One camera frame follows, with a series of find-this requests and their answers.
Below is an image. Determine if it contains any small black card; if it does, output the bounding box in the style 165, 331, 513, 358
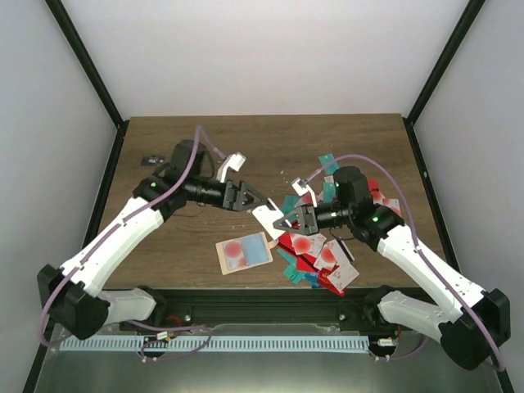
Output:
140, 154, 165, 167

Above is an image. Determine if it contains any black frame rail front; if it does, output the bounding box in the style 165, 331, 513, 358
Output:
52, 288, 484, 328

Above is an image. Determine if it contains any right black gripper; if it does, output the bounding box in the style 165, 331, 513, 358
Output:
274, 201, 354, 236

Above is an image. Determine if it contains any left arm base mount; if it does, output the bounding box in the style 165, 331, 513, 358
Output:
113, 286, 192, 333

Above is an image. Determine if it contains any white card red dot right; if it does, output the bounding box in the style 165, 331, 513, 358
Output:
382, 198, 401, 216

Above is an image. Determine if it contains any white card magnetic stripe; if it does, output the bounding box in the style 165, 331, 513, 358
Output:
251, 204, 284, 240

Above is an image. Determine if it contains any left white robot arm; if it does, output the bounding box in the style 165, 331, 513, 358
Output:
37, 174, 268, 340

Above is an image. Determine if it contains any white card red circle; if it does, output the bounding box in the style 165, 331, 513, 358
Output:
290, 233, 327, 256

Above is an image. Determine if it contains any white card red pattern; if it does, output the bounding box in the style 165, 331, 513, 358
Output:
327, 262, 359, 295

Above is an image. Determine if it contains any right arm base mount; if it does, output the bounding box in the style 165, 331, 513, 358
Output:
337, 297, 402, 334

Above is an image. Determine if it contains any far red card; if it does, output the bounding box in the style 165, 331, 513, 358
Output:
368, 178, 384, 204

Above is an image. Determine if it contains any teal vip card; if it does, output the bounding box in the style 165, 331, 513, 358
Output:
282, 195, 300, 210
283, 264, 305, 284

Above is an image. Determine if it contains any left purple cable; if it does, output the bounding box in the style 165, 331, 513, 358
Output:
40, 124, 226, 347

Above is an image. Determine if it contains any far teal card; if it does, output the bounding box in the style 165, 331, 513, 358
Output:
318, 154, 339, 175

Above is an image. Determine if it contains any light blue slotted cable duct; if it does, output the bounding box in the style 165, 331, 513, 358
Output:
60, 335, 369, 354

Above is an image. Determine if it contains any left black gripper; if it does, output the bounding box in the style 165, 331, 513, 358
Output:
186, 177, 268, 214

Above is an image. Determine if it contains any red card black stripe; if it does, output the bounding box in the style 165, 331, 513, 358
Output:
296, 255, 320, 273

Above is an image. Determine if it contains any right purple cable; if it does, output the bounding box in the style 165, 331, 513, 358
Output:
306, 154, 507, 372

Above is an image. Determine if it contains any beige card holder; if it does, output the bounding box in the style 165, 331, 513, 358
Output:
215, 232, 278, 275

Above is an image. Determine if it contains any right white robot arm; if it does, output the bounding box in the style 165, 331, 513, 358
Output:
273, 200, 511, 372

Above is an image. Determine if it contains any teal VIP card behind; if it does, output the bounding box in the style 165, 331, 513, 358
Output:
282, 195, 300, 210

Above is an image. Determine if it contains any purple cable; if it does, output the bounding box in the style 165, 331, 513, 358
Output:
40, 124, 226, 347
306, 154, 507, 372

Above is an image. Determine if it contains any teal VIP card front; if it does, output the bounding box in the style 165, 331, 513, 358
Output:
283, 264, 305, 284

